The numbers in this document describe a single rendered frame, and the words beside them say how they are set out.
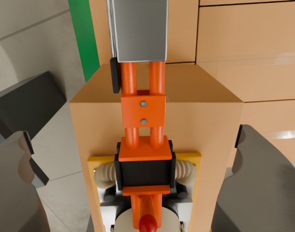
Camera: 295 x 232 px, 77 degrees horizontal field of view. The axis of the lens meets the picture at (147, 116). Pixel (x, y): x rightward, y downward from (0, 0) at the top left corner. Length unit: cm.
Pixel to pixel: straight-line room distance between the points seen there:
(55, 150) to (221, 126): 156
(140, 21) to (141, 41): 2
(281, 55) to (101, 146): 81
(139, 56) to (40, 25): 127
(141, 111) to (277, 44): 78
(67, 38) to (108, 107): 103
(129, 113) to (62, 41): 120
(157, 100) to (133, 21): 10
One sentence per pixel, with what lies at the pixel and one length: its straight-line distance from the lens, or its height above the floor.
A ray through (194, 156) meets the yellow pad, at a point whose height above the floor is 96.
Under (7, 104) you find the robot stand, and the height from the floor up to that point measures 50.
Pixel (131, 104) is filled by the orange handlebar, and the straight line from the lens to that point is 26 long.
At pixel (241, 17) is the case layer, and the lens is 87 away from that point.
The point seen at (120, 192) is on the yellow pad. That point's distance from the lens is 55.
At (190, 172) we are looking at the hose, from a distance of 44.
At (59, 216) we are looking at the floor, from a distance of 252.
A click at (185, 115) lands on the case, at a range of 45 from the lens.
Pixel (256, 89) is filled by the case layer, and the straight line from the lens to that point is 98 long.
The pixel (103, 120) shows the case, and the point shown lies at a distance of 45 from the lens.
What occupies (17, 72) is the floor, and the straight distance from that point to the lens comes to 163.
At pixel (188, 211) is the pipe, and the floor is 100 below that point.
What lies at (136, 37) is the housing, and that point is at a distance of 24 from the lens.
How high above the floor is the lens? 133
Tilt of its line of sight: 62 degrees down
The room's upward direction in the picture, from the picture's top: 177 degrees clockwise
